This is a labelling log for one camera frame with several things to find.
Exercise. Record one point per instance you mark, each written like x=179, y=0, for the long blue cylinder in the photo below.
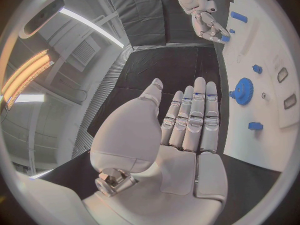
x=239, y=16

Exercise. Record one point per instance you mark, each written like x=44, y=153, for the blue gear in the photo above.
x=243, y=91

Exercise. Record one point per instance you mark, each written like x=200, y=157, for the white task board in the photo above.
x=257, y=78

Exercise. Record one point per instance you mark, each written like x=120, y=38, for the blue plug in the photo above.
x=257, y=69

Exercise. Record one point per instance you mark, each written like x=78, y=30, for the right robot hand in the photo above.
x=208, y=27

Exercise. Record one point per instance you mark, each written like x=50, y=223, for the small blue peg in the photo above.
x=232, y=31

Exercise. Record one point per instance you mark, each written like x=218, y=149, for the blue block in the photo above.
x=225, y=38

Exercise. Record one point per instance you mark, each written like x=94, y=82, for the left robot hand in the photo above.
x=150, y=163

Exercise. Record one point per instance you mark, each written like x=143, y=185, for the white camera unit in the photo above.
x=43, y=15

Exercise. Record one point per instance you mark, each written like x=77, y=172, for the short blue cylinder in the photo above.
x=255, y=126

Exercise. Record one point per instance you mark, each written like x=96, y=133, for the glowing light bar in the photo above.
x=24, y=76

